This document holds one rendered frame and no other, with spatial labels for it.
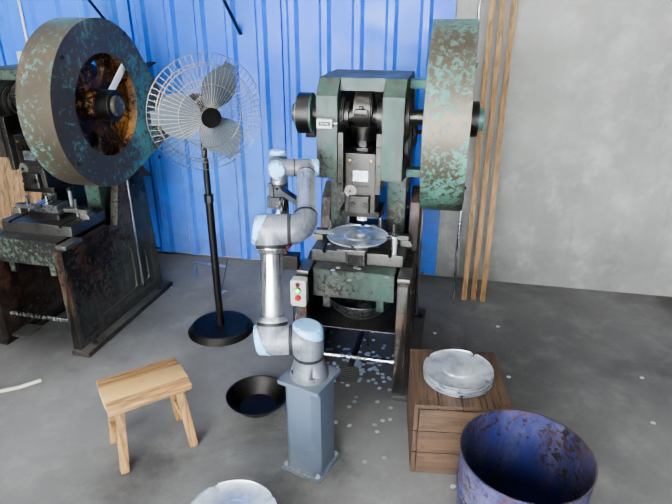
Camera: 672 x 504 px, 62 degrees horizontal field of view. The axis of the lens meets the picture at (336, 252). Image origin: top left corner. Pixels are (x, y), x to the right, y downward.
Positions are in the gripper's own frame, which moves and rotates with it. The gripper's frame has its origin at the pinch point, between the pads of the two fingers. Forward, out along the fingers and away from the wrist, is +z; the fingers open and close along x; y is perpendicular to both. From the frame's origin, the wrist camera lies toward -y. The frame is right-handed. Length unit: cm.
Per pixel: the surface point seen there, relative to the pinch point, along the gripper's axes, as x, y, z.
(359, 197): -12.3, -32.8, -11.9
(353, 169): -15.2, -29.1, -24.3
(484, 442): 68, -95, 50
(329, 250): -8.6, -19.2, 14.9
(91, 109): -14, 104, -47
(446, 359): 24, -79, 47
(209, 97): -26, 45, -53
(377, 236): -12.7, -41.8, 7.0
